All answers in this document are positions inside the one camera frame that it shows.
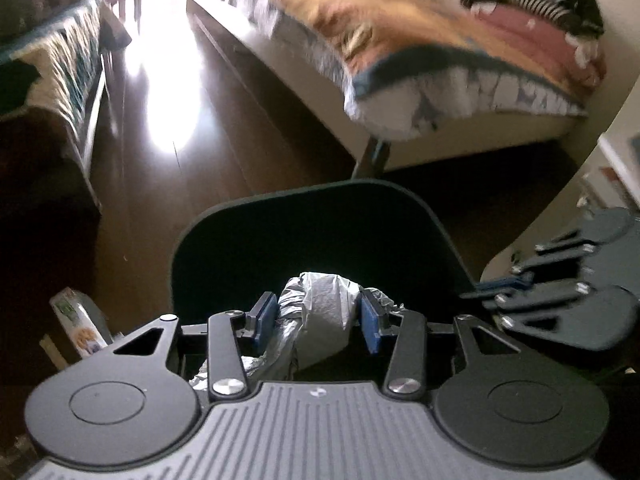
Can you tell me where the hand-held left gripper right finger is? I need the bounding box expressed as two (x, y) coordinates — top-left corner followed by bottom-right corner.
(359, 291), (523, 402)

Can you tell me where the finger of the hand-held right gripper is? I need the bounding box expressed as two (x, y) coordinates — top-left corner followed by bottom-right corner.
(510, 230), (597, 278)
(459, 277), (602, 333)

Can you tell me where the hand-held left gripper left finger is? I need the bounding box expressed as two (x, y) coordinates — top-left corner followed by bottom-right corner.
(114, 291), (279, 402)

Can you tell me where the silver plastic bag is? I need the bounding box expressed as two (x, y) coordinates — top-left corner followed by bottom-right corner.
(190, 271), (407, 391)

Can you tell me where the black trash bin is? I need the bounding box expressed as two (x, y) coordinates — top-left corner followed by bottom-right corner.
(169, 178), (477, 376)

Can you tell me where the white shelf unit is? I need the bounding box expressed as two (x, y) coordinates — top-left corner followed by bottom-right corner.
(577, 130), (640, 213)

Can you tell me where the dark bed leg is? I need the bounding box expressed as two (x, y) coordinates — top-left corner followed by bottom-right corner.
(351, 136), (392, 182)

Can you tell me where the printed cardboard box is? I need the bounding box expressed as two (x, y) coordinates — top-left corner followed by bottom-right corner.
(49, 287), (112, 362)

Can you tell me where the sofa with patterned cover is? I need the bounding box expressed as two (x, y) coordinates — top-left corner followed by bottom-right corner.
(0, 0), (132, 213)

